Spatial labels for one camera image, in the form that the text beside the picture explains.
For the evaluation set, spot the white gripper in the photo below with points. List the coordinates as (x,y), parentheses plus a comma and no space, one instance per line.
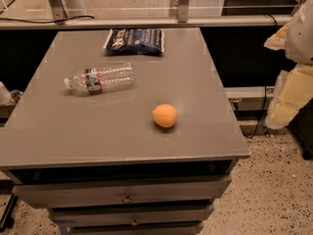
(301,38)

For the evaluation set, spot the clear plastic water bottle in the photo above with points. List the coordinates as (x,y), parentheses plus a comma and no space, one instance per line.
(101,79)

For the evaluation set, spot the orange ball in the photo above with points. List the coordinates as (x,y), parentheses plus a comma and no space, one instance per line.
(165,115)

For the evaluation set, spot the dark blue snack bag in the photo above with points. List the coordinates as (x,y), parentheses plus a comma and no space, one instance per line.
(135,41)

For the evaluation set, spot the grey drawer cabinet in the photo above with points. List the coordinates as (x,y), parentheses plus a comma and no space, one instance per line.
(56,137)

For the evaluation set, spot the grey drawer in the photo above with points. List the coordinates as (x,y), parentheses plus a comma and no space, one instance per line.
(123,192)
(132,215)

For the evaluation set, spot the white object at left edge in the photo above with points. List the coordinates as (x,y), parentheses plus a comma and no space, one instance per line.
(5,95)

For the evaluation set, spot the top grey drawer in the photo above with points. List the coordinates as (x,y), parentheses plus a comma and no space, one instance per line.
(123,192)

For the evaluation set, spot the metal frame rail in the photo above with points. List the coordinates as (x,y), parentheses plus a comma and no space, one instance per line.
(89,23)

